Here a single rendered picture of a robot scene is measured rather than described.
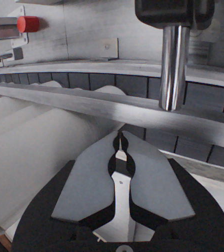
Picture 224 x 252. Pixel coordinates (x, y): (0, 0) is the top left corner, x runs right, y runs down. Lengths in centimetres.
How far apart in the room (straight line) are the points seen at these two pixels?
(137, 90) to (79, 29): 15
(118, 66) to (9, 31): 29
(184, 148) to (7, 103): 20
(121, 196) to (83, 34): 28
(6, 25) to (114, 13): 26
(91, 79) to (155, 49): 9
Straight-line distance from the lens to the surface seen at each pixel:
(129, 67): 17
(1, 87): 21
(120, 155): 17
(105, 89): 16
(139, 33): 21
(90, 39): 25
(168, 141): 18
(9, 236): 40
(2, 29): 41
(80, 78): 21
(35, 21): 35
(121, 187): 27
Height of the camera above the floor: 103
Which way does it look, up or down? 48 degrees down
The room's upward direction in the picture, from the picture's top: 129 degrees counter-clockwise
